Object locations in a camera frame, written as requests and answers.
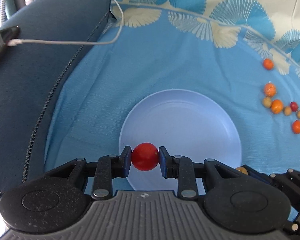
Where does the red cherry tomato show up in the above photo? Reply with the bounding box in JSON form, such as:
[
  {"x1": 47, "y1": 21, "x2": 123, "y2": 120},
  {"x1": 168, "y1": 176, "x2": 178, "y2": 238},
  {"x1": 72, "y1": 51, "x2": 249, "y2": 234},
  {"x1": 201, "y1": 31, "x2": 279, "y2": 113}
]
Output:
[
  {"x1": 132, "y1": 142, "x2": 159, "y2": 171},
  {"x1": 290, "y1": 101, "x2": 299, "y2": 112}
]

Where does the plastic orange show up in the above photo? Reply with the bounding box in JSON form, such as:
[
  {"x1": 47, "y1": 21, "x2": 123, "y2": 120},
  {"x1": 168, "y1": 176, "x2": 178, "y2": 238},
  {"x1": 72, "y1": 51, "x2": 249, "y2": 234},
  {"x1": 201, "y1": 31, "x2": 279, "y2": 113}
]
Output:
[{"x1": 263, "y1": 82, "x2": 277, "y2": 98}]

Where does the small orange mandarin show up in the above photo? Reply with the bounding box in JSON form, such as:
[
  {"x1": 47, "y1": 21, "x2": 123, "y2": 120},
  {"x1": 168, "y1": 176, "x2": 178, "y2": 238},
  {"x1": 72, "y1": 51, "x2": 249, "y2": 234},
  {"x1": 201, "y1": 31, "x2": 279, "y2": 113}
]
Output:
[{"x1": 262, "y1": 59, "x2": 274, "y2": 70}]

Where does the light blue plate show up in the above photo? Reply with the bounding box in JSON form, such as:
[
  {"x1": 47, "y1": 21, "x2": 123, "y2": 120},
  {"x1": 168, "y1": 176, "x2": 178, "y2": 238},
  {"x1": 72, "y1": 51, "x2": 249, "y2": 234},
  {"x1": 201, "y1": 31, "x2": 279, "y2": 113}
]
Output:
[{"x1": 118, "y1": 88, "x2": 243, "y2": 196}]

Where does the blue patterned sofa cover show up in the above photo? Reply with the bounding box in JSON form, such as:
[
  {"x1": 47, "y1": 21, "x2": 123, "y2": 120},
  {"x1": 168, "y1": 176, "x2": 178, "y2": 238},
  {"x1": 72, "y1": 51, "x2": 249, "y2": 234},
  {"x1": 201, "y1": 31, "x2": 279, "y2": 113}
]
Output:
[{"x1": 43, "y1": 0, "x2": 300, "y2": 221}]

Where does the blue denim sofa armrest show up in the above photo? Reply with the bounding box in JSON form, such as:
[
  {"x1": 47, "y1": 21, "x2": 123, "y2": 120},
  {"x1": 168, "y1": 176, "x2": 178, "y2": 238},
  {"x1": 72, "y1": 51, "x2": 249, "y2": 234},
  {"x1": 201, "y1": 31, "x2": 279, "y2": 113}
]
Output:
[{"x1": 0, "y1": 0, "x2": 110, "y2": 197}]

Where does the black smartphone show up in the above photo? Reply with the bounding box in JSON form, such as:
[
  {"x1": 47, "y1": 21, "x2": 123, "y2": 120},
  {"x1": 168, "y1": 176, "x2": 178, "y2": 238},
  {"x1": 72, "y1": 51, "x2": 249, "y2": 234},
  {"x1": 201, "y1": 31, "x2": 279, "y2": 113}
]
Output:
[{"x1": 0, "y1": 25, "x2": 20, "y2": 60}]

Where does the white charging cable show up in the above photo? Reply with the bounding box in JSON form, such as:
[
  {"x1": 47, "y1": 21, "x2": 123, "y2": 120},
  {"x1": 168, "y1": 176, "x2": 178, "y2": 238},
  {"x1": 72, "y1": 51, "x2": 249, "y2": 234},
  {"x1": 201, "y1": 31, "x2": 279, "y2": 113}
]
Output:
[{"x1": 7, "y1": 0, "x2": 125, "y2": 47}]

